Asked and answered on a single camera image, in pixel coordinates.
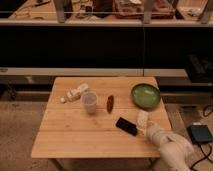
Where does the green ceramic bowl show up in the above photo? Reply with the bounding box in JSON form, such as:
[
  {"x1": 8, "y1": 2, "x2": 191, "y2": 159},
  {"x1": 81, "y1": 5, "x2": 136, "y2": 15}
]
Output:
[{"x1": 131, "y1": 83, "x2": 161, "y2": 109}]

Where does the clear plastic cup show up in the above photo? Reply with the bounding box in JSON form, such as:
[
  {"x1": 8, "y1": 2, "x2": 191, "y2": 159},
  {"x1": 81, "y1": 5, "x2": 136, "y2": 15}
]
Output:
[{"x1": 81, "y1": 91, "x2": 97, "y2": 114}]

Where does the white sponge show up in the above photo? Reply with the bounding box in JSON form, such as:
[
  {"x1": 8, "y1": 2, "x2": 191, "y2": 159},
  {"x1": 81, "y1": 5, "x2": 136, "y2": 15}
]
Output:
[{"x1": 137, "y1": 110, "x2": 149, "y2": 130}]

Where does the black foot pedal box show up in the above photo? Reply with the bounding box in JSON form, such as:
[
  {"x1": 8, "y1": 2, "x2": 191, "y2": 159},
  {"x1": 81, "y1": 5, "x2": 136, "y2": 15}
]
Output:
[{"x1": 187, "y1": 125, "x2": 213, "y2": 144}]

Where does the white plastic bottle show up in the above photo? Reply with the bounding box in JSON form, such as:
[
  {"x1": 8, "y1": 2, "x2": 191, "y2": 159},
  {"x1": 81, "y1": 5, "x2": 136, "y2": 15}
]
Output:
[{"x1": 60, "y1": 83, "x2": 89, "y2": 104}]

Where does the black equipment on right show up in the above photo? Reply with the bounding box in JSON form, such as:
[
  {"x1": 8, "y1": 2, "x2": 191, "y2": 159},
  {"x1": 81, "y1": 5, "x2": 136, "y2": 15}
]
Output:
[{"x1": 185, "y1": 55, "x2": 213, "y2": 83}]

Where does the red brown chili pepper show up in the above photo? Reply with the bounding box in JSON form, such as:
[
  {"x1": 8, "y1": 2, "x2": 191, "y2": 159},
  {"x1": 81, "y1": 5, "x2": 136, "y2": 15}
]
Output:
[{"x1": 106, "y1": 95, "x2": 114, "y2": 113}]

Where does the black rectangular phone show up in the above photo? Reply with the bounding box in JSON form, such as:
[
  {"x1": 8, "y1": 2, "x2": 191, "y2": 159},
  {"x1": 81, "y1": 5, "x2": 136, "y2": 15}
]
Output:
[{"x1": 116, "y1": 117, "x2": 137, "y2": 136}]

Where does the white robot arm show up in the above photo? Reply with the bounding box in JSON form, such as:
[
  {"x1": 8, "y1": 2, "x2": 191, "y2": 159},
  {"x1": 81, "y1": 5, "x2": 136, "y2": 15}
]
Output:
[{"x1": 146, "y1": 125, "x2": 194, "y2": 171}]

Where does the long metal shelf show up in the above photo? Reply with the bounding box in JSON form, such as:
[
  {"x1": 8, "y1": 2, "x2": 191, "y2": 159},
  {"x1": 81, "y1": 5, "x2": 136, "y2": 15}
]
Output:
[{"x1": 0, "y1": 0, "x2": 213, "y2": 77}]

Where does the wooden table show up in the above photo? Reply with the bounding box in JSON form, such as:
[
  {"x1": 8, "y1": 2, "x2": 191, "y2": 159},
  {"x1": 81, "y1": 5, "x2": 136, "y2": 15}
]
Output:
[{"x1": 30, "y1": 76, "x2": 181, "y2": 171}]

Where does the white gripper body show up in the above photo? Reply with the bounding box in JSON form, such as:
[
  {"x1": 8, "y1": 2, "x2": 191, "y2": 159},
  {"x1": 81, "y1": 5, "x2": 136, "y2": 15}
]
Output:
[{"x1": 146, "y1": 125, "x2": 167, "y2": 146}]

